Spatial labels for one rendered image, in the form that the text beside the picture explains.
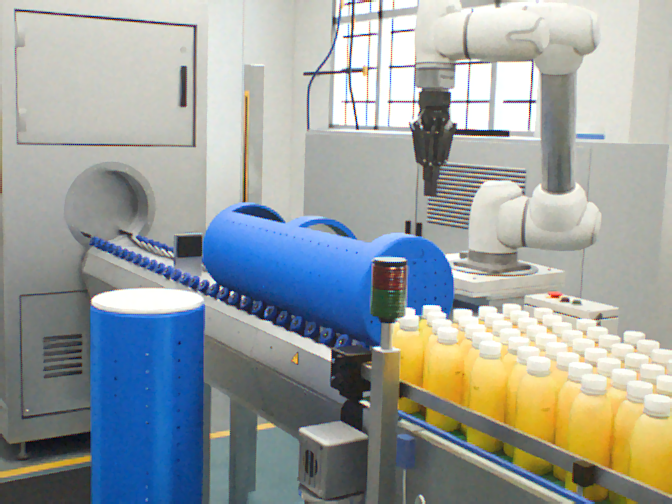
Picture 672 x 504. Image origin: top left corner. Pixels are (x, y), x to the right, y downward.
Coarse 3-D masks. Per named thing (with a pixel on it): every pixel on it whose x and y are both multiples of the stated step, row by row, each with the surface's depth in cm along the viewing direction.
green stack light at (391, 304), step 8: (376, 296) 157; (384, 296) 156; (392, 296) 156; (400, 296) 156; (376, 304) 157; (384, 304) 156; (392, 304) 156; (400, 304) 157; (376, 312) 157; (384, 312) 156; (392, 312) 156; (400, 312) 157
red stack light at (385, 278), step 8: (376, 272) 156; (384, 272) 155; (392, 272) 155; (400, 272) 155; (376, 280) 156; (384, 280) 155; (392, 280) 155; (400, 280) 156; (376, 288) 156; (384, 288) 156; (392, 288) 155; (400, 288) 156
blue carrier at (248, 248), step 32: (224, 224) 271; (256, 224) 257; (288, 224) 246; (224, 256) 265; (256, 256) 249; (288, 256) 235; (320, 256) 223; (352, 256) 213; (384, 256) 208; (416, 256) 214; (256, 288) 252; (288, 288) 234; (320, 288) 220; (352, 288) 209; (416, 288) 215; (448, 288) 220; (320, 320) 228; (352, 320) 211
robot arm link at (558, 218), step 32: (576, 32) 237; (544, 64) 245; (576, 64) 245; (544, 96) 253; (576, 96) 253; (544, 128) 258; (544, 160) 263; (544, 192) 269; (576, 192) 267; (544, 224) 270; (576, 224) 268
